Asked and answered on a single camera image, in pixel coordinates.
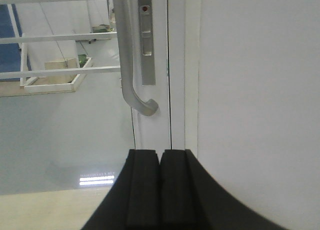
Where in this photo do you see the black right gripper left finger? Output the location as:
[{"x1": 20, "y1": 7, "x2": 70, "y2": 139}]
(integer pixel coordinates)
[{"x1": 82, "y1": 149, "x2": 160, "y2": 230}]

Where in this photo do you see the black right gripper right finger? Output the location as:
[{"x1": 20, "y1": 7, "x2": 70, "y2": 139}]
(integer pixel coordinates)
[{"x1": 160, "y1": 149, "x2": 283, "y2": 230}]

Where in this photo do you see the white sliding glass door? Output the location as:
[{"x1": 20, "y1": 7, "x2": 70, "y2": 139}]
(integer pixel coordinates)
[{"x1": 0, "y1": 0, "x2": 171, "y2": 195}]

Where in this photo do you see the grey metal door handle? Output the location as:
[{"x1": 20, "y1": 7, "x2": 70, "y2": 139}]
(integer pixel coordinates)
[{"x1": 113, "y1": 0, "x2": 159, "y2": 116}]

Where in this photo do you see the grey door lock plate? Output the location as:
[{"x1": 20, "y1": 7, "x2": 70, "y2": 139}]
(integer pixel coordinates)
[{"x1": 138, "y1": 0, "x2": 156, "y2": 86}]

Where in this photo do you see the light wooden box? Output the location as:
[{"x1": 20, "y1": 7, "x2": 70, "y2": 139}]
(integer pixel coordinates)
[{"x1": 44, "y1": 57, "x2": 77, "y2": 85}]

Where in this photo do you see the green cushion bag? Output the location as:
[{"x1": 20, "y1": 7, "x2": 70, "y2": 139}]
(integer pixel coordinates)
[{"x1": 77, "y1": 54, "x2": 88, "y2": 68}]

